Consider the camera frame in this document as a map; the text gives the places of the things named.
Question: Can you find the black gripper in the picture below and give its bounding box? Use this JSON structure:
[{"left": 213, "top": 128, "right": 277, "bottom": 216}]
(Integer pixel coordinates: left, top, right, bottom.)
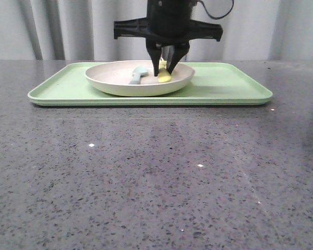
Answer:
[{"left": 114, "top": 1, "right": 223, "bottom": 77}]

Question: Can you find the yellow plastic fork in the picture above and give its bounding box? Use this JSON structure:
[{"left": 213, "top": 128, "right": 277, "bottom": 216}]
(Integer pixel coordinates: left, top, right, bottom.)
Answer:
[{"left": 158, "top": 57, "right": 172, "bottom": 83}]

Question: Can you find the cream round plate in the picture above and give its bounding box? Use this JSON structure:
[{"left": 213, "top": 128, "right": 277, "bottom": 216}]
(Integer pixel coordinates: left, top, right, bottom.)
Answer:
[{"left": 85, "top": 60, "right": 195, "bottom": 97}]

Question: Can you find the light blue plastic spoon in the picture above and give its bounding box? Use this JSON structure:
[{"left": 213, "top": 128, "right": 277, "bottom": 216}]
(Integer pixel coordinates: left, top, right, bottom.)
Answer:
[{"left": 129, "top": 66, "right": 148, "bottom": 85}]

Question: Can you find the green rectangular tray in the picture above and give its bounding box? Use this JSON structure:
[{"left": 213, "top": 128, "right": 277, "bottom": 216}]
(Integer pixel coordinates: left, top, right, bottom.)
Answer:
[{"left": 28, "top": 62, "right": 273, "bottom": 106}]

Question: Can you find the grey curtain backdrop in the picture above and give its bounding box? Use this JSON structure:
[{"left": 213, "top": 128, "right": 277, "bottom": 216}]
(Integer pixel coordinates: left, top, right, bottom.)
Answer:
[{"left": 0, "top": 1, "right": 313, "bottom": 61}]

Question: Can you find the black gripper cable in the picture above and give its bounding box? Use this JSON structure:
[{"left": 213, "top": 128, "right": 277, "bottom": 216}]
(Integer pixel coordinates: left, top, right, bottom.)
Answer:
[{"left": 195, "top": 0, "right": 236, "bottom": 20}]

